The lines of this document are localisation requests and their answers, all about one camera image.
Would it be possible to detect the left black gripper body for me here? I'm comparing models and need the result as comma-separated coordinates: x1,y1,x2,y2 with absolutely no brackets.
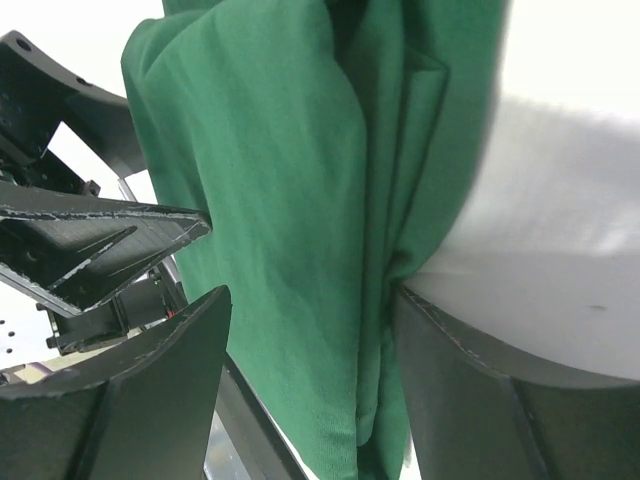
0,29,176,356

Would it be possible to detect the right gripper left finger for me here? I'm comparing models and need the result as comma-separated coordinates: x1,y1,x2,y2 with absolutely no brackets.
1,286,232,479

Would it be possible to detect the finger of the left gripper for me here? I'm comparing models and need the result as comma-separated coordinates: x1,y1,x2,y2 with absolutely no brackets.
1,182,212,317

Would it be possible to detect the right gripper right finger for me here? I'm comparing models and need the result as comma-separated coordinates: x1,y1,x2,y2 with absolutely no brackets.
393,287,639,479

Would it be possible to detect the green t shirt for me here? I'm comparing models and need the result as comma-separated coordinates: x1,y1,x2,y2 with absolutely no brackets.
121,1,507,479

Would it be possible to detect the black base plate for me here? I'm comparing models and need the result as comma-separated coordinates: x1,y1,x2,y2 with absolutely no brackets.
204,357,307,479

